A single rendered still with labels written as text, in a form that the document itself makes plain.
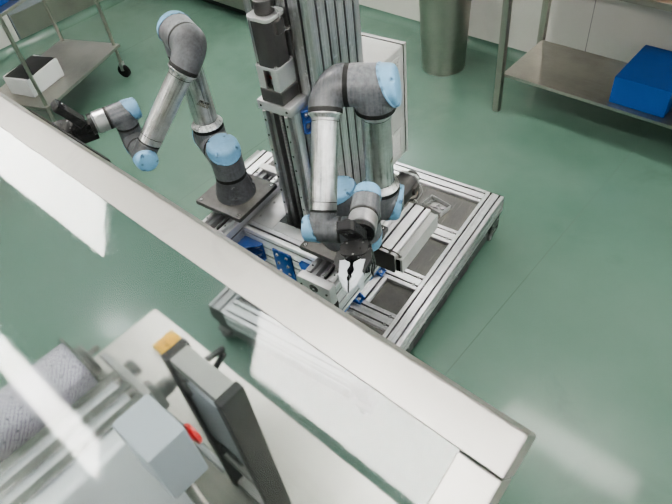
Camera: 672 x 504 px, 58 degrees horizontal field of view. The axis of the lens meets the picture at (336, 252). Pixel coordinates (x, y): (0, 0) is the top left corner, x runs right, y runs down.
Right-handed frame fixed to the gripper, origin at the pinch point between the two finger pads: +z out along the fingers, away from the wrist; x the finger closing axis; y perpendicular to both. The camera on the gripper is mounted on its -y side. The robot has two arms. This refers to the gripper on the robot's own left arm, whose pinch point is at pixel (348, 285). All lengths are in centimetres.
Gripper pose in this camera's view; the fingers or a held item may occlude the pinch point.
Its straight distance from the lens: 137.0
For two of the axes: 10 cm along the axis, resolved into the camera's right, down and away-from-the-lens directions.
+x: -9.6, 0.5, 2.8
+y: 2.4, 6.8, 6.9
